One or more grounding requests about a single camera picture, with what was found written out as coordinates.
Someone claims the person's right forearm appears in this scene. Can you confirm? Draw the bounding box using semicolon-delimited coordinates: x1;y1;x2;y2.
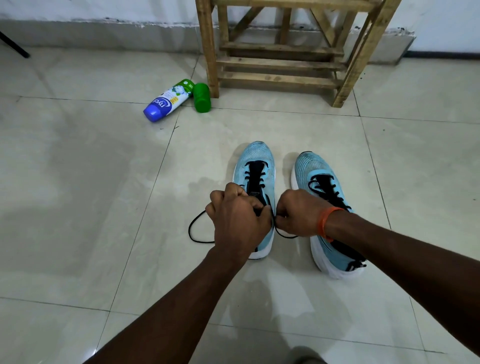
325;209;480;358

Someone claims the green plastic cap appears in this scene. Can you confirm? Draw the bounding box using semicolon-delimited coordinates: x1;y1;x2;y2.
193;82;212;114

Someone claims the light blue running shoe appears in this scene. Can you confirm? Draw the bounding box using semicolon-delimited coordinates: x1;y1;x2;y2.
290;151;368;280
232;141;277;260

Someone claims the person's right hand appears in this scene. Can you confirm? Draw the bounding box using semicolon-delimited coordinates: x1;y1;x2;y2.
274;189;332;238

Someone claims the black rod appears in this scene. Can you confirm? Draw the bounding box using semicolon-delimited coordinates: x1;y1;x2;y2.
0;31;31;59

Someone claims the wooden stool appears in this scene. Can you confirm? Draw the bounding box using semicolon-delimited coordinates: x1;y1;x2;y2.
195;0;402;109

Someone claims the white and blue spray bottle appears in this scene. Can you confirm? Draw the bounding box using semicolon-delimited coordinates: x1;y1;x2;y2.
143;78;196;123

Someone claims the person's left hand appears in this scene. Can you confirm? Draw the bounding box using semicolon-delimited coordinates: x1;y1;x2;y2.
205;182;273;260

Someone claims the person's left forearm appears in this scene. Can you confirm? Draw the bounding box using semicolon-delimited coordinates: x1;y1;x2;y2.
83;247;256;364

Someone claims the orange wristband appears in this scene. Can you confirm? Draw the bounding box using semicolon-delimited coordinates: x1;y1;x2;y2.
317;206;345;243

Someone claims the black shoelace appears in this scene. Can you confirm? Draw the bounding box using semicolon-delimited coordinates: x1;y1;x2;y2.
188;205;299;244

